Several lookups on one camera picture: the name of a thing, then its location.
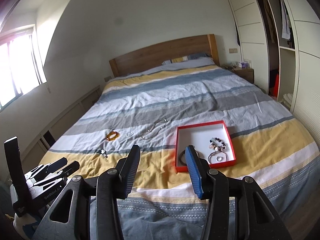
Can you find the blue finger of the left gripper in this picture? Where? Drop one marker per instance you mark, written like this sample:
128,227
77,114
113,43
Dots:
43,170

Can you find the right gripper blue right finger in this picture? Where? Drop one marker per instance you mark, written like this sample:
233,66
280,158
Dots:
255,216

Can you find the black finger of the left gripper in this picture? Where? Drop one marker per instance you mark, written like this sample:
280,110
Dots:
62,174

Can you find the silver wristwatch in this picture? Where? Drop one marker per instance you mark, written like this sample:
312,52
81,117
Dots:
103,152

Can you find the amber orange bangle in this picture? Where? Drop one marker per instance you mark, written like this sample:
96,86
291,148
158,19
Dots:
113,135

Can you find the silver hoop earring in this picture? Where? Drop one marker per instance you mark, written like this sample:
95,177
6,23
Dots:
129,134

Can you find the red jewelry box tray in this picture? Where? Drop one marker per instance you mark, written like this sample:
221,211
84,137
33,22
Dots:
205,138

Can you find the dark brown bangle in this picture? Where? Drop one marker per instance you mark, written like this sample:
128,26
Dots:
182,156

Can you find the striped duvet cover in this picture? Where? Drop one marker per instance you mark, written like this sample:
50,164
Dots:
270,145

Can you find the window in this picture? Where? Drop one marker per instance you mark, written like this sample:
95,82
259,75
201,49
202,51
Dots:
21,64

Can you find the wooden headboard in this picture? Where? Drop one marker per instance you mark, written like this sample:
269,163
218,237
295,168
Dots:
152,56

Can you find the red item in wardrobe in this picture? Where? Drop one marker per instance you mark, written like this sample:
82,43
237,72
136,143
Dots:
274,83

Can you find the wooden nightstand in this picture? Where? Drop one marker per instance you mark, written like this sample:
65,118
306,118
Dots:
245,73

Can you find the hanging shirt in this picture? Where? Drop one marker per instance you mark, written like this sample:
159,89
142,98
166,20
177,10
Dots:
285,33

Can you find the white wardrobe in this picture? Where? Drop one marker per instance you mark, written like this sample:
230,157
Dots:
259,26

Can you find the low white wall cabinet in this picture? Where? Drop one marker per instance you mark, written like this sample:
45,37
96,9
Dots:
58,126

